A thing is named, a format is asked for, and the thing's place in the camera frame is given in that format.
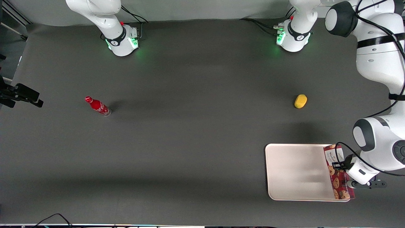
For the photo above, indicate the red tartan cookie box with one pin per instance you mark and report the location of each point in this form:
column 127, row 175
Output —
column 337, row 183

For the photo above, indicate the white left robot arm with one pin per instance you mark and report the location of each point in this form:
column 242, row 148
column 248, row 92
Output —
column 376, row 57

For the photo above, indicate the cream plastic tray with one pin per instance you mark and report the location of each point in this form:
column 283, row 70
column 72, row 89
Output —
column 297, row 172

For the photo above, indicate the red cola bottle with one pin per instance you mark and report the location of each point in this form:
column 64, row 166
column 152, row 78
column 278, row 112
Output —
column 98, row 106

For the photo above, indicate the yellow lemon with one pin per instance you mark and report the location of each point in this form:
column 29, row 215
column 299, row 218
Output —
column 300, row 101

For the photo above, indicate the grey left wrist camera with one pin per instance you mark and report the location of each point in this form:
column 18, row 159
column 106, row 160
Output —
column 367, row 184

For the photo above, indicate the dark metal frame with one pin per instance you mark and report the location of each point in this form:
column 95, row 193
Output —
column 12, row 15

